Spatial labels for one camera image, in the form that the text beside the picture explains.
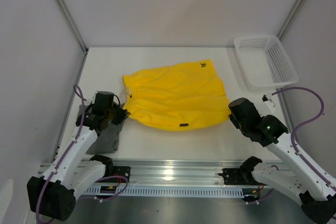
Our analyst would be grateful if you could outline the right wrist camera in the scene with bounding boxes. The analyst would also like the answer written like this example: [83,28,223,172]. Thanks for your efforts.
[262,93,276,110]

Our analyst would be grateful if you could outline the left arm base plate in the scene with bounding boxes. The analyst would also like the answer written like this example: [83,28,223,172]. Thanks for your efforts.
[104,166,131,183]

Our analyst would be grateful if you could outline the slotted cable duct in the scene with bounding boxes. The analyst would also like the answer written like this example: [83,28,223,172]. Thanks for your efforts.
[83,185,260,198]

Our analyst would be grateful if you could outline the white plastic basket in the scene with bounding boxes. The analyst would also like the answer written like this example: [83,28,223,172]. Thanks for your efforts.
[234,35,299,91]

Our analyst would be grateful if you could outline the yellow shorts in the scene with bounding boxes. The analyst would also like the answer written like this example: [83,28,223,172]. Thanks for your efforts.
[123,59,230,132]

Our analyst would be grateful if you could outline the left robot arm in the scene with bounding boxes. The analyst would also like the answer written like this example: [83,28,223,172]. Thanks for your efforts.
[27,91,129,223]

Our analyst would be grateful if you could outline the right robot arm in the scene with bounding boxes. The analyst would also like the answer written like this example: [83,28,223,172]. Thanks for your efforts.
[228,98,335,223]

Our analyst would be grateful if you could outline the aluminium rail frame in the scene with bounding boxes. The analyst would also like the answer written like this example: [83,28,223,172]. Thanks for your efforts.
[35,158,322,188]

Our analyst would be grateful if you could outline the grey shorts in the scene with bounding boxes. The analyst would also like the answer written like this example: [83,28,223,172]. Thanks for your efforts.
[76,103,124,155]

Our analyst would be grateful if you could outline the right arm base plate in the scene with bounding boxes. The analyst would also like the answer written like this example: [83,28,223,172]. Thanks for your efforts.
[218,168,255,185]

